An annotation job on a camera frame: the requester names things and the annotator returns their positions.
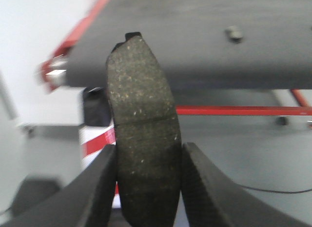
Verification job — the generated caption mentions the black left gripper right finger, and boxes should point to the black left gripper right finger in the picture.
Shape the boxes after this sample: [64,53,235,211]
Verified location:
[181,143,307,227]

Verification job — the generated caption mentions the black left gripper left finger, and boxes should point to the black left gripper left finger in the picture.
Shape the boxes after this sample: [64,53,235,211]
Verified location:
[3,145,117,227]

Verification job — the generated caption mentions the grey brake pad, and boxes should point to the grey brake pad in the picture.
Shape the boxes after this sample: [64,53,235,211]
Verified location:
[106,32,182,227]
[225,25,243,43]

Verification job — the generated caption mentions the dark conveyor belt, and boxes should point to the dark conveyor belt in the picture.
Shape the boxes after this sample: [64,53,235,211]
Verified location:
[39,0,312,126]

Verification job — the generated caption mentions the red white traffic cone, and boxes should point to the red white traffic cone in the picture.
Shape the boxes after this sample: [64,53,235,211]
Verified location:
[9,86,122,227]

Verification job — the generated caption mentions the black floor cable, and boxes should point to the black floor cable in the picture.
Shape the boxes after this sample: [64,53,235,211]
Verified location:
[236,183,312,195]

